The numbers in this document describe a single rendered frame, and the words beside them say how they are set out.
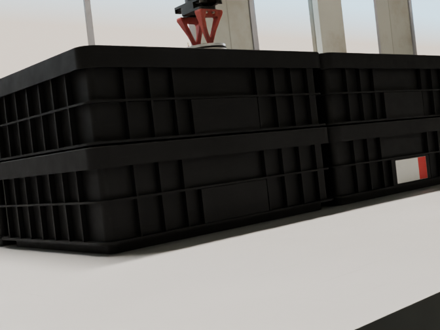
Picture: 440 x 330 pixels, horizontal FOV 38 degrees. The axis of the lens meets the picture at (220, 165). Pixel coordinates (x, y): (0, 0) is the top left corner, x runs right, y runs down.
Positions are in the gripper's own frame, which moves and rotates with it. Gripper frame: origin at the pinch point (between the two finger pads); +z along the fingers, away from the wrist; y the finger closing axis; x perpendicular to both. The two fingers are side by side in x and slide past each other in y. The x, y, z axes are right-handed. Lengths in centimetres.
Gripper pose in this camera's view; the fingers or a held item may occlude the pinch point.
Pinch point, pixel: (203, 42)
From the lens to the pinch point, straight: 150.7
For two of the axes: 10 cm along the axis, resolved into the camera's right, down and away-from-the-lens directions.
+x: 7.6, -1.2, 6.3
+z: 1.4, 9.9, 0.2
